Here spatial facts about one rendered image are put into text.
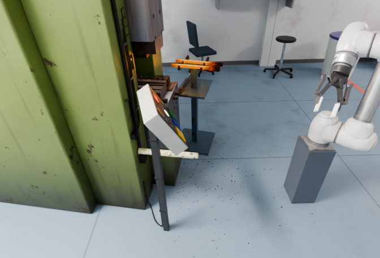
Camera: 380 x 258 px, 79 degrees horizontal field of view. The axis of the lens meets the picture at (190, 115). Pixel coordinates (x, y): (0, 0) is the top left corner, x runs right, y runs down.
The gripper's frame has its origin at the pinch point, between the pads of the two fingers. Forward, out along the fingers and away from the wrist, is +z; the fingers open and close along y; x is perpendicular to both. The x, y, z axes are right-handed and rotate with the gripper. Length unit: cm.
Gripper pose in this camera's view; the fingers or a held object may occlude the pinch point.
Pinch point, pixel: (325, 108)
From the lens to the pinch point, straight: 119.7
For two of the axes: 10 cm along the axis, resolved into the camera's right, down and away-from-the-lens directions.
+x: -0.8, -0.9, -9.9
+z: -3.8, 9.2, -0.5
